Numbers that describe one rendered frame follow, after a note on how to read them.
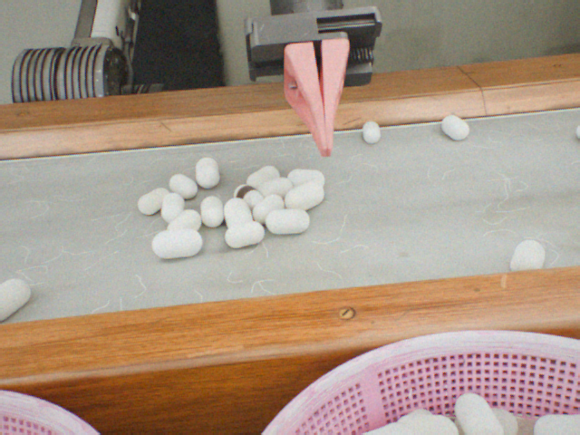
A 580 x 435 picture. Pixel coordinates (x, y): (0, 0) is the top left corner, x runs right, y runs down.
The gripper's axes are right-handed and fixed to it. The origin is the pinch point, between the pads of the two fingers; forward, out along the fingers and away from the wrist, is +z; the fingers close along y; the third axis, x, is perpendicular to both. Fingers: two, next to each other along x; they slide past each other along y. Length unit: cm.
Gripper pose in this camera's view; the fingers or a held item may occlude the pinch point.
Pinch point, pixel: (325, 143)
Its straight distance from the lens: 45.0
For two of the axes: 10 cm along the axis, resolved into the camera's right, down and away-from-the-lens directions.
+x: -0.1, 3.4, 9.4
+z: 1.1, 9.4, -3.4
